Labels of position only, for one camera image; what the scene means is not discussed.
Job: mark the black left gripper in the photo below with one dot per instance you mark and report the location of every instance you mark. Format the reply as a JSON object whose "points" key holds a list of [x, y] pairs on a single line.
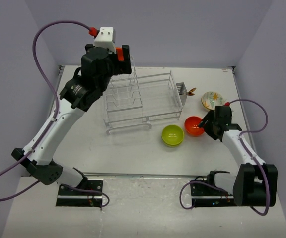
{"points": [[122, 67]]}

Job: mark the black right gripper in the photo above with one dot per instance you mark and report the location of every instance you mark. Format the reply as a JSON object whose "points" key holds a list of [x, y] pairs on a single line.
{"points": [[209, 117]]}

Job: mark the red bowl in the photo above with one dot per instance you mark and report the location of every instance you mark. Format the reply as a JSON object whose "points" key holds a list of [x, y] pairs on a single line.
{"points": [[120, 55]]}

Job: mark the orange bowl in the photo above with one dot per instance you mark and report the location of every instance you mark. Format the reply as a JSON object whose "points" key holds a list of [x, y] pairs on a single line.
{"points": [[191, 126]]}

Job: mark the floral leaf pattern bowl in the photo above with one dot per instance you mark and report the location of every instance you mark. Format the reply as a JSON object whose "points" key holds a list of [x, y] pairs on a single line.
{"points": [[211, 99]]}

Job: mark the lime green bowl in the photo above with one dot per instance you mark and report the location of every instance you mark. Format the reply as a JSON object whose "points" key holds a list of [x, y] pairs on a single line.
{"points": [[172, 132], [171, 142]]}

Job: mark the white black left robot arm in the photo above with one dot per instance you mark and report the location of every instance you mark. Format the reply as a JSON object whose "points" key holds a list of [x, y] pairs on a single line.
{"points": [[89, 82]]}

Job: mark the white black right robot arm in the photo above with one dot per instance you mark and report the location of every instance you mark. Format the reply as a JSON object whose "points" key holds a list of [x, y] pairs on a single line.
{"points": [[255, 184]]}

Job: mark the gold utensil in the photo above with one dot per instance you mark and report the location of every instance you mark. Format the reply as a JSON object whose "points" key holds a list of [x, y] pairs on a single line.
{"points": [[191, 92]]}

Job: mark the grey cutlery holder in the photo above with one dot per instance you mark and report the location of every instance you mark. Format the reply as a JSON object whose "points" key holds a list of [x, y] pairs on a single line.
{"points": [[182, 91]]}

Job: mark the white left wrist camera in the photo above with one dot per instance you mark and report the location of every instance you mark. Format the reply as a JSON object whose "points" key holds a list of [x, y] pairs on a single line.
{"points": [[104, 37]]}

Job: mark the white wire dish rack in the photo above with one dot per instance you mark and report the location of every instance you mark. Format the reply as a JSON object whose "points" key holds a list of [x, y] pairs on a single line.
{"points": [[139, 98]]}

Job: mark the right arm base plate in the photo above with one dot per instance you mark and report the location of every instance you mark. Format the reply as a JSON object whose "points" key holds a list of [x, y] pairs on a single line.
{"points": [[203, 196]]}

